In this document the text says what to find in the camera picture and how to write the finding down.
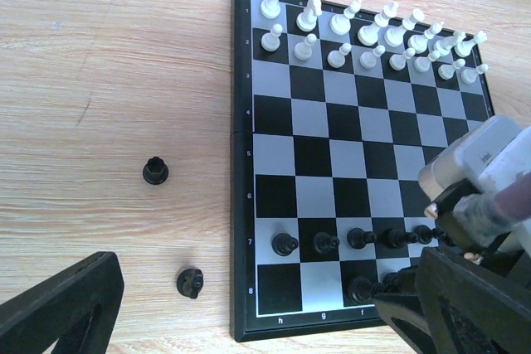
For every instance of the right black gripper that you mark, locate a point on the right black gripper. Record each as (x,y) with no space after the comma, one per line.
(401,309)

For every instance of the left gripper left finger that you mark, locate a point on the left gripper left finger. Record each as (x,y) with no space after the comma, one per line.
(74,311)

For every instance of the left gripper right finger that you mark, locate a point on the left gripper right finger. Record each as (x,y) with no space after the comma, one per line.
(469,309)

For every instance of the black pawn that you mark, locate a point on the black pawn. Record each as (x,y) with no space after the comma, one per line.
(425,234)

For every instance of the black knight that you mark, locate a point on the black knight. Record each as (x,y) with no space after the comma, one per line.
(190,282)

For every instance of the black piece lowest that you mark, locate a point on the black piece lowest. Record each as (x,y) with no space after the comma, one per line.
(283,244)

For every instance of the white pawn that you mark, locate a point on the white pawn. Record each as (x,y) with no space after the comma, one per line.
(271,40)
(303,50)

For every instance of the black and silver chessboard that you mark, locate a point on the black and silver chessboard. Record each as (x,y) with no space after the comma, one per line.
(321,149)

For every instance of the white rook far right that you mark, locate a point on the white rook far right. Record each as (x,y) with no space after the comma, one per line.
(464,48)

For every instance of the white rook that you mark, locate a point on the white rook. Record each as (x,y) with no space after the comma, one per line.
(270,8)
(464,48)

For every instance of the white knight back right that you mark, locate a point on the white knight back right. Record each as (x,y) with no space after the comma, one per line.
(444,46)

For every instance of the white bishop back right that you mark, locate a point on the white bishop back right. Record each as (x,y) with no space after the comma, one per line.
(420,42)

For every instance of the white king back row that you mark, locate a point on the white king back row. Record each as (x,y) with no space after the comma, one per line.
(394,36)

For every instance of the white queen back row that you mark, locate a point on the white queen back row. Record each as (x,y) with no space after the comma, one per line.
(368,35)

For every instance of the white bishop back row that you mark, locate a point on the white bishop back row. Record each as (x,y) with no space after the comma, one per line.
(340,24)

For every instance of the white knight back row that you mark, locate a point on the white knight back row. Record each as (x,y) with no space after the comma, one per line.
(307,20)

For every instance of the white rook far left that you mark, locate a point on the white rook far left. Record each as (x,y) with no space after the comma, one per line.
(270,8)

